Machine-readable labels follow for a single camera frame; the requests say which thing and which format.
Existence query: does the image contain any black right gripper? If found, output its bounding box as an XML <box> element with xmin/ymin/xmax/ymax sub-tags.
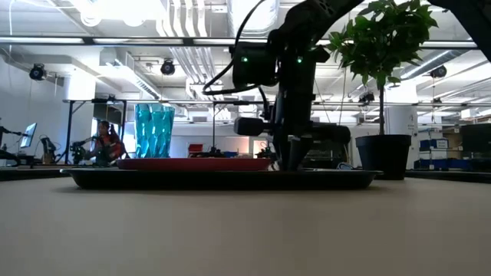
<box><xmin>234</xmin><ymin>88</ymin><xmax>352</xmax><ymax>172</ymax></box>

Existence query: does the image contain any dark green serving tray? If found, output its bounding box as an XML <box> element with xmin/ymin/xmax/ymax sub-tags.
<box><xmin>60</xmin><ymin>167</ymin><xmax>384</xmax><ymax>192</ymax></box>

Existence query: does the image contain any red round plate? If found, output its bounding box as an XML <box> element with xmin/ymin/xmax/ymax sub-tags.
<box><xmin>116</xmin><ymin>157</ymin><xmax>272</xmax><ymax>172</ymax></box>

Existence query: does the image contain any blue faceted plastic cup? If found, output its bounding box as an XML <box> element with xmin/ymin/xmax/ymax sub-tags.
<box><xmin>133</xmin><ymin>103</ymin><xmax>176</xmax><ymax>159</ymax></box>

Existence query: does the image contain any black plant pot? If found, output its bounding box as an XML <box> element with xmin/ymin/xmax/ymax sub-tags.
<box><xmin>354</xmin><ymin>133</ymin><xmax>412</xmax><ymax>181</ymax></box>

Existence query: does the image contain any blue bin with white label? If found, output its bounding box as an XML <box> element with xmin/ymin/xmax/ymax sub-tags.
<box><xmin>419</xmin><ymin>137</ymin><xmax>450</xmax><ymax>151</ymax></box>

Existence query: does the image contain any green leafy plant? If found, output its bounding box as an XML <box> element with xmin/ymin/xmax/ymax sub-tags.
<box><xmin>325</xmin><ymin>0</ymin><xmax>440</xmax><ymax>136</ymax></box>

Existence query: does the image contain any black monitor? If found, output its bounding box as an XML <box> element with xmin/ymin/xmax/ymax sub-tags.
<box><xmin>460</xmin><ymin>123</ymin><xmax>491</xmax><ymax>172</ymax></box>

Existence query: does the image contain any seated person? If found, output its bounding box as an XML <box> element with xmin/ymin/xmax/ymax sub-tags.
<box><xmin>84</xmin><ymin>120</ymin><xmax>127</xmax><ymax>166</ymax></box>

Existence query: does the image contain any black beam with light strips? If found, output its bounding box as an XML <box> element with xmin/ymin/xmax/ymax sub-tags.
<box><xmin>0</xmin><ymin>35</ymin><xmax>491</xmax><ymax>49</ymax></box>

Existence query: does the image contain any small lit monitor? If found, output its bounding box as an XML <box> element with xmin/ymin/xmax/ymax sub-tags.
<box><xmin>19</xmin><ymin>122</ymin><xmax>38</xmax><ymax>150</ymax></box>

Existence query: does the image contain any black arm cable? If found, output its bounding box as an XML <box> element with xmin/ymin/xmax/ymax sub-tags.
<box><xmin>202</xmin><ymin>0</ymin><xmax>269</xmax><ymax>96</ymax></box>

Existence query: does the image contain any silver ventilation duct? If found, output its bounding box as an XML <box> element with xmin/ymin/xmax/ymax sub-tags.
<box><xmin>226</xmin><ymin>0</ymin><xmax>281</xmax><ymax>43</ymax></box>

